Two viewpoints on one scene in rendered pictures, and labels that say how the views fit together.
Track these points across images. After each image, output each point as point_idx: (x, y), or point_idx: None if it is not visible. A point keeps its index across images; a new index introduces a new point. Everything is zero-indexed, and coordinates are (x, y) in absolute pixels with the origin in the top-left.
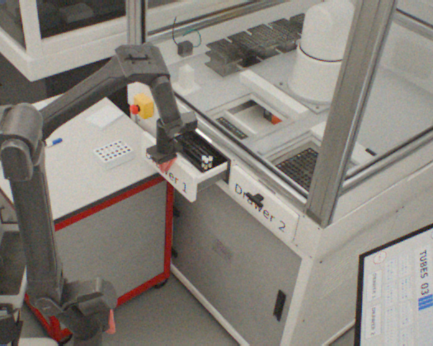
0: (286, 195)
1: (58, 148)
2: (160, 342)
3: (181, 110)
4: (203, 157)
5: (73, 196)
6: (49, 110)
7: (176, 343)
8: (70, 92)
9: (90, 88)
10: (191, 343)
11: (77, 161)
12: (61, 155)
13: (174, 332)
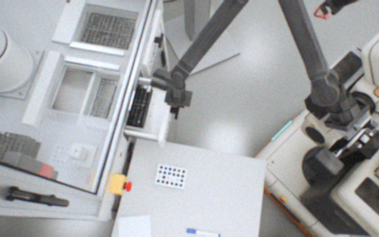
0: (153, 15)
1: (195, 222)
2: (189, 145)
3: (122, 128)
4: (149, 89)
5: (224, 165)
6: (320, 47)
7: (184, 137)
8: (310, 26)
9: (304, 4)
10: (177, 131)
11: (195, 196)
12: (199, 213)
13: (179, 143)
